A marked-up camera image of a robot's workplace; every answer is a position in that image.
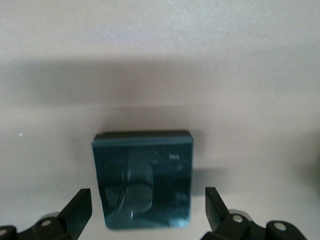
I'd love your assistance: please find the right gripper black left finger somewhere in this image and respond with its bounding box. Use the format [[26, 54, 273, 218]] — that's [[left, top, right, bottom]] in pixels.
[[0, 187, 93, 240]]

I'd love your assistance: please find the brown table cover mat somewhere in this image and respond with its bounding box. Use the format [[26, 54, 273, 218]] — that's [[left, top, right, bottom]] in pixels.
[[0, 0, 320, 240]]

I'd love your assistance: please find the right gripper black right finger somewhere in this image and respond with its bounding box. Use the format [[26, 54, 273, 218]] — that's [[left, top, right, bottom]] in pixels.
[[199, 186, 307, 240]]

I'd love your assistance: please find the small black box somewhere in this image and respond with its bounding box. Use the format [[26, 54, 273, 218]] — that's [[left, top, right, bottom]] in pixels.
[[90, 129, 196, 230]]

